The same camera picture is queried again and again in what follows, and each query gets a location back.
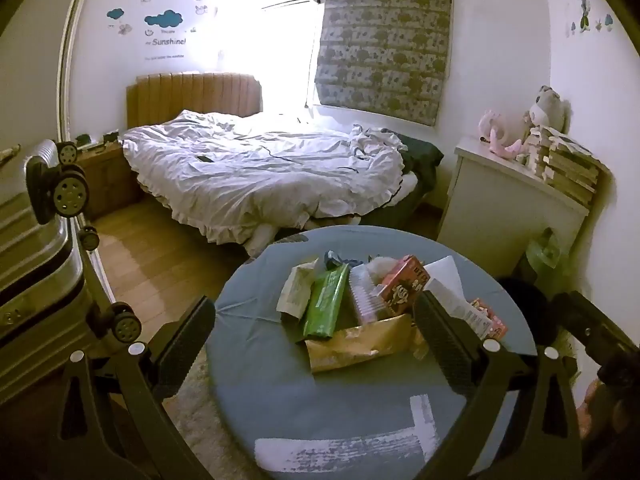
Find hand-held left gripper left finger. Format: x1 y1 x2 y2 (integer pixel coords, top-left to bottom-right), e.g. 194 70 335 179
47 295 217 480

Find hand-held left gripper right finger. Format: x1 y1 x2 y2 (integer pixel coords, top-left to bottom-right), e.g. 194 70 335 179
414 290 593 480

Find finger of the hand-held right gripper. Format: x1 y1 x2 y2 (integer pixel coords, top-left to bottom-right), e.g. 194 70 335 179
550 291 640 376

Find black trash bin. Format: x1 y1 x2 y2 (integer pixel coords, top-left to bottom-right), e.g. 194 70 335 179
495 276 557 357

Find red printed box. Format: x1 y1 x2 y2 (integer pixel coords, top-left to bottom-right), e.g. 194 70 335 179
376 255 426 318

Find small pink red box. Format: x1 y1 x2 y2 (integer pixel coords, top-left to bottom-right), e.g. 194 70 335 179
467 297 508 341

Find white paper envelope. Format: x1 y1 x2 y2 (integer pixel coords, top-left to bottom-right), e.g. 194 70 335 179
422 255 493 341

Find pale floor rug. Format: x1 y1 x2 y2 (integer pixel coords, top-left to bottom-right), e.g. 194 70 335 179
167 347 261 480

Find gold foil bag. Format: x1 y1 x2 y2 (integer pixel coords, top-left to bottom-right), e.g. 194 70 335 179
305 312 417 375

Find clear plastic cups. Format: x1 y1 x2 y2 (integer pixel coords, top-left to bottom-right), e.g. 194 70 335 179
349 262 388 326

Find round table with blue cloth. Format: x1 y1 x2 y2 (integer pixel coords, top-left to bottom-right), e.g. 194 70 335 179
205 225 538 480

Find white flat packet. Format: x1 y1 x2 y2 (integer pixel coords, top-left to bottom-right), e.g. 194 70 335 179
276 259 321 322

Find green wipes packet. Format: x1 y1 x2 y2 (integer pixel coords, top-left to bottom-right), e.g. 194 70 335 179
302 264 351 342

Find blue plastic wrapper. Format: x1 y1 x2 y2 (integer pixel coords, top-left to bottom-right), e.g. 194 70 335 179
322 250 371 272

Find white cabinet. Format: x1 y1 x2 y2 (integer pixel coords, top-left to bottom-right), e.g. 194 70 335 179
437 135 605 281

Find silver hard suitcase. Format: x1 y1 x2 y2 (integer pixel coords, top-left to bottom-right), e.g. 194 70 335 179
0 139 147 408

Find white ruffled duvet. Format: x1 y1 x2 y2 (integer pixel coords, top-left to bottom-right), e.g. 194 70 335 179
122 109 417 257

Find wooden nightstand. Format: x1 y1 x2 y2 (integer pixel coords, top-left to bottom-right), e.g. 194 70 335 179
75 141 140 220

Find dark green blanket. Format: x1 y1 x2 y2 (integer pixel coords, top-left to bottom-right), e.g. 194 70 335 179
395 132 446 211

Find pink plush toy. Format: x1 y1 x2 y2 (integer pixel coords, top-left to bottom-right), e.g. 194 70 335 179
477 109 532 159

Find grey plush toy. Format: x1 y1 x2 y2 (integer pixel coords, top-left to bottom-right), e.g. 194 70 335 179
522 85 572 134

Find bed with tan headboard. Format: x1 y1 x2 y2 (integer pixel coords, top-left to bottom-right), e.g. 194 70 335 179
122 72 446 258

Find patterned window blind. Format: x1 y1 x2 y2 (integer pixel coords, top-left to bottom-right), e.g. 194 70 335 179
314 0 454 127

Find large blue cloud sticker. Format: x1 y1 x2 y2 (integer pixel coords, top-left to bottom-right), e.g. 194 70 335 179
144 10 184 29

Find green appliance with handle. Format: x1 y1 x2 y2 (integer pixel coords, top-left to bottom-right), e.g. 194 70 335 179
524 229 567 287

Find lettering wall sticker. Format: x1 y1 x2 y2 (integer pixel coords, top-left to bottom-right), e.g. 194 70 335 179
143 37 188 61

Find flower wall stickers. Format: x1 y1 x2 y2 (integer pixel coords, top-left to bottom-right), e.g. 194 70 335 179
567 0 616 37

